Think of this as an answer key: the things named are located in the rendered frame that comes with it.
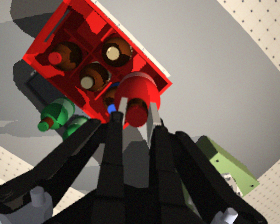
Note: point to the green bottle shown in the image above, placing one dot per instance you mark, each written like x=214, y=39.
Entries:
x=56, y=114
x=75, y=124

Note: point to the brown bottle with red cap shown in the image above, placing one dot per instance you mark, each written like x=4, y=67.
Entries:
x=67, y=55

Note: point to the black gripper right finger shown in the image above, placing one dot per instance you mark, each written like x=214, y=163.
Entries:
x=214, y=199

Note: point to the red bottle with pink label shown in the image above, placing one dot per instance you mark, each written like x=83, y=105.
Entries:
x=140, y=89

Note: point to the red crate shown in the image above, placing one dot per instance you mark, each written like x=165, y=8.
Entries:
x=90, y=29

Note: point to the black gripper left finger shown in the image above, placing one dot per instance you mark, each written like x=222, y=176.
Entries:
x=31, y=197

